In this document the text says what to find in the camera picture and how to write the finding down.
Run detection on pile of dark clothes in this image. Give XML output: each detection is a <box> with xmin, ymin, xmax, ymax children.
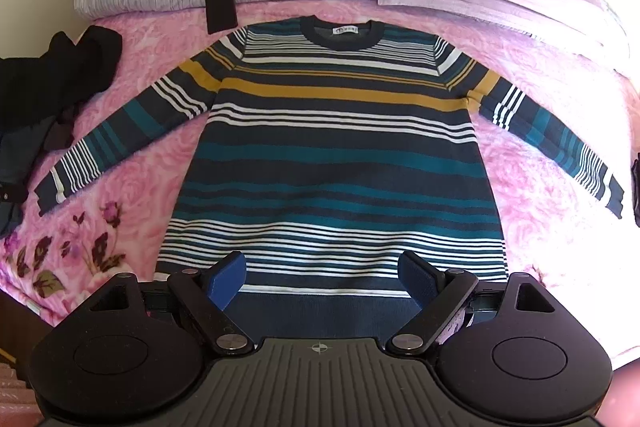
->
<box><xmin>0</xmin><ymin>27</ymin><xmax>123</xmax><ymax>238</ymax></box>

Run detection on folded lilac bed sheets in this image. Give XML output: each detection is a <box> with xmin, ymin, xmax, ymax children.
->
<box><xmin>376</xmin><ymin>0</ymin><xmax>633</xmax><ymax>68</ymax></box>

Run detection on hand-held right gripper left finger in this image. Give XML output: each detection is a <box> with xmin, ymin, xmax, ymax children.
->
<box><xmin>89</xmin><ymin>251</ymin><xmax>256</xmax><ymax>356</ymax></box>

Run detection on striped knit sweater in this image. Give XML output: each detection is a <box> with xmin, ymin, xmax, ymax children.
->
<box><xmin>34</xmin><ymin>18</ymin><xmax>626</xmax><ymax>348</ymax></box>

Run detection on black phone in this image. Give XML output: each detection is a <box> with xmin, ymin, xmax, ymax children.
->
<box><xmin>205</xmin><ymin>0</ymin><xmax>237</xmax><ymax>35</ymax></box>

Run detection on pink floral blanket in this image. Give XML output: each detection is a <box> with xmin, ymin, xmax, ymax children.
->
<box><xmin>0</xmin><ymin>0</ymin><xmax>640</xmax><ymax>373</ymax></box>

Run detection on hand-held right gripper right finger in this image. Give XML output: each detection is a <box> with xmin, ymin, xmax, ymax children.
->
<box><xmin>386</xmin><ymin>250</ymin><xmax>557</xmax><ymax>356</ymax></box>

